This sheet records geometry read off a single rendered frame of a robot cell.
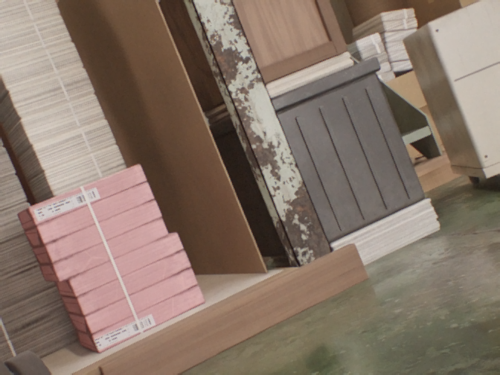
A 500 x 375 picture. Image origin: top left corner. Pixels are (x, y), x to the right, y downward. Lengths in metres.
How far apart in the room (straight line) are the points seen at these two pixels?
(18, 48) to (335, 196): 0.94
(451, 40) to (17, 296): 1.40
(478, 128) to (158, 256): 1.07
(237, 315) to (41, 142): 0.79
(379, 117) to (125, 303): 0.85
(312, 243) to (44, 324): 0.75
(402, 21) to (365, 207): 2.06
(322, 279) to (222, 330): 0.28
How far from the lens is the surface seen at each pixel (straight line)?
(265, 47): 2.45
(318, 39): 2.52
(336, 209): 2.45
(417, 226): 2.55
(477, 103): 2.83
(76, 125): 2.62
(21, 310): 2.55
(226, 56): 2.30
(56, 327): 2.57
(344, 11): 5.46
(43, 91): 2.62
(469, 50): 2.83
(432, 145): 3.87
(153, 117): 2.67
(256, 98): 2.31
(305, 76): 2.49
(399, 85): 4.28
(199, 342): 2.12
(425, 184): 3.44
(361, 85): 2.54
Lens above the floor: 0.43
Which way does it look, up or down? 3 degrees down
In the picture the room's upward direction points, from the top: 22 degrees counter-clockwise
